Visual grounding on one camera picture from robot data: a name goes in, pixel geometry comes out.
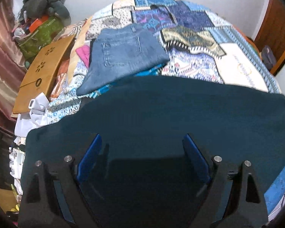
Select brown wooden lap desk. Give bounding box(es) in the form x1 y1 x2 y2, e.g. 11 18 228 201
12 35 74 114

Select magenta pink cloth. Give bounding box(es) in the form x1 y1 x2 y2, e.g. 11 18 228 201
75 45 90 68

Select green patterned storage bag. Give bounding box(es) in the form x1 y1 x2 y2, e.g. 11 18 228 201
16 17 64 59

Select brown wooden wardrobe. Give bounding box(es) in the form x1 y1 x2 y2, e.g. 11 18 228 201
254 0 285 75

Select pink striped curtain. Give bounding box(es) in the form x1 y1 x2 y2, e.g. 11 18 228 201
0 0 26 136

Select folded blue denim jeans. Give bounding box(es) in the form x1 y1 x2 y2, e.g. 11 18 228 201
76 24 170 96

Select dark teal fleece pants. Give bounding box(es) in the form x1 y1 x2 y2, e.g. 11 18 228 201
24 76 285 227

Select crumpled white paper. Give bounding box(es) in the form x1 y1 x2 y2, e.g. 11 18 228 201
14 93 50 137

